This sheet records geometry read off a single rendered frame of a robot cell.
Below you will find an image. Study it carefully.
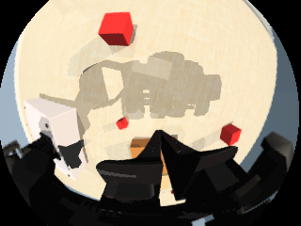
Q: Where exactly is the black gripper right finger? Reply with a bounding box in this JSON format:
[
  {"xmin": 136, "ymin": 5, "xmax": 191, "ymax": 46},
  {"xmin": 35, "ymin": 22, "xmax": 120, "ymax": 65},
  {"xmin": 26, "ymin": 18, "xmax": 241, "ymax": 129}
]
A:
[{"xmin": 158, "ymin": 129, "xmax": 238, "ymax": 202}]

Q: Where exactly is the red cube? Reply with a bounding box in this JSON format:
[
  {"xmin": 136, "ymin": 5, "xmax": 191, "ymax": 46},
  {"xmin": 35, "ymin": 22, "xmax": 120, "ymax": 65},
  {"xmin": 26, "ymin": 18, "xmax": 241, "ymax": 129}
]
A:
[
  {"xmin": 98, "ymin": 11, "xmax": 135, "ymax": 46},
  {"xmin": 221, "ymin": 124, "xmax": 241, "ymax": 146}
]

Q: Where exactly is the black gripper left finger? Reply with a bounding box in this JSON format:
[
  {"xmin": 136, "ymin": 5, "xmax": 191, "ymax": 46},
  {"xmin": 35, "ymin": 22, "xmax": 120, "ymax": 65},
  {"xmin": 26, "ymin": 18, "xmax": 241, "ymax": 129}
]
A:
[{"xmin": 95, "ymin": 129, "xmax": 163, "ymax": 199}]

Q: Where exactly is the orange square block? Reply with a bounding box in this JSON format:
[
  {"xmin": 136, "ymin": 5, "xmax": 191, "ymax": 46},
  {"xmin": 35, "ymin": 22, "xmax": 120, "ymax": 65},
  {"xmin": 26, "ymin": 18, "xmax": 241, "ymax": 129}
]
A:
[{"xmin": 131, "ymin": 138, "xmax": 168, "ymax": 173}]

